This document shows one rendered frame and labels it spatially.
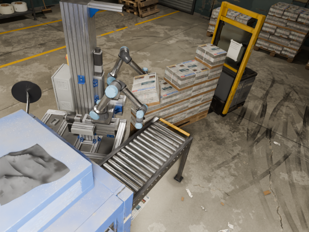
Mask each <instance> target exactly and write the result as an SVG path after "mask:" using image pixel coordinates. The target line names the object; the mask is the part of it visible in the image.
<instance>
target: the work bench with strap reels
mask: <svg viewBox="0 0 309 232"><path fill-rule="evenodd" d="M30 3H31V7H32V10H31V9H28V8H27V4H26V3H25V2H23V1H22V0H20V1H15V2H12V3H11V4H7V3H3V4H0V19H3V18H8V17H15V16H20V15H26V14H31V13H33V16H34V20H37V19H36V15H35V11H34V5H33V1H32V0H30Z"/></svg>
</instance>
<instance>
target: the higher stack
mask: <svg viewBox="0 0 309 232"><path fill-rule="evenodd" d="M226 55H227V52H226V51H224V50H222V49H220V48H219V47H217V46H215V45H213V44H211V43H209V44H204V45H200V46H198V47H197V50H196V56H195V57H197V58H198V59H200V60H202V61H203V62H205V63H206V64H208V65H210V66H211V67H212V66H216V65H219V64H223V63H224V62H225V58H226ZM195 61H197V60H195ZM197 62H198V63H200V62H199V61H197ZM200 64H202V63H200ZM202 65H203V64H202ZM203 66H205V65H203ZM205 67H207V66H205ZM207 68H208V67H207ZM222 68H223V66H220V67H217V68H214V69H210V68H208V69H209V70H210V72H209V75H208V78H207V79H208V80H209V79H212V78H216V77H219V76H220V74H221V72H222ZM217 82H218V79H215V80H213V81H209V82H206V85H205V90H204V92H206V91H209V90H212V89H215V88H216V86H217ZM214 92H215V90H214V91H211V92H209V93H205V94H203V97H202V99H201V103H203V102H206V101H208V100H210V99H212V98H213V96H214ZM211 102H212V101H210V102H207V103H205V104H202V105H200V106H199V110H198V113H201V112H203V111H206V110H208V109H209V107H210V104H211ZM207 113H208V111H207V112H204V113H202V114H200V115H197V118H196V120H195V121H198V120H200V119H202V118H205V117H206V116H207Z"/></svg>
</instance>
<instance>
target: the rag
mask: <svg viewBox="0 0 309 232"><path fill-rule="evenodd" d="M69 171H70V170H69V168H68V167H67V166H66V165H65V164H64V163H62V162H61V161H59V160H57V159H55V158H53V157H51V156H50V155H49V154H48V153H47V152H46V151H45V150H44V149H43V148H42V147H41V146H40V145H38V144H35V145H34V146H32V147H29V148H27V149H25V150H22V151H18V152H11V153H9V154H7V155H5V156H2V157H0V205H1V206H2V205H4V204H7V203H9V202H11V201H12V200H14V199H16V198H18V197H20V196H22V195H23V194H25V193H27V192H29V191H30V190H32V189H34V188H35V187H37V186H40V185H43V184H47V183H51V182H53V181H56V180H58V179H60V178H62V177H63V176H65V175H66V174H67V173H68V172H69Z"/></svg>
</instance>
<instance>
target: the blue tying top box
mask: <svg viewBox="0 0 309 232"><path fill-rule="evenodd" d="M35 144H38V145H40V146H41V147H42V148H43V149H44V150H45V151H46V152H47V153H48V154H49V155H50V156H51V157H53V158H55V159H57V160H59V161H61V162H62V163H64V164H65V165H66V166H67V167H68V168H69V170H70V171H69V172H68V173H67V174H66V175H65V176H63V177H62V178H60V179H58V180H56V181H53V182H51V183H47V184H43V185H40V186H37V187H35V188H34V189H32V190H30V191H29V192H27V193H25V194H23V195H22V196H20V197H18V198H16V199H14V200H12V201H11V202H9V203H7V204H4V205H2V206H1V205H0V232H43V231H44V230H45V229H47V228H48V227H49V226H50V225H51V224H52V223H53V222H55V221H56V220H57V219H58V218H59V217H60V216H62V215H63V214H64V213H65V212H66V211H67V210H68V209H70V208H71V207H72V206H73V205H74V204H75V203H77V202H78V201H79V200H80V199H81V198H82V197H83V196H85V195H86V194H87V193H88V192H89V191H90V190H91V189H92V188H93V187H94V182H93V174H92V164H91V163H90V162H89V161H88V160H86V159H85V158H84V157H83V156H82V155H80V154H79V153H78V152H76V151H75V150H74V149H72V148H71V147H70V146H69V145H67V144H66V143H65V142H63V141H62V140H61V139H59V138H58V137H57V136H56V135H55V134H53V133H52V132H51V131H49V130H48V129H47V128H46V127H44V126H43V125H42V124H40V123H39V122H38V121H37V120H35V119H34V118H33V117H32V116H30V115H29V114H28V113H26V112H25V111H24V110H23V109H20V110H18V111H16V112H13V113H11V114H9V115H7V116H5V117H3V118H1V119H0V157H2V156H5V155H7V154H9V153H11V152H18V151H22V150H25V149H27V148H29V147H32V146H34V145H35Z"/></svg>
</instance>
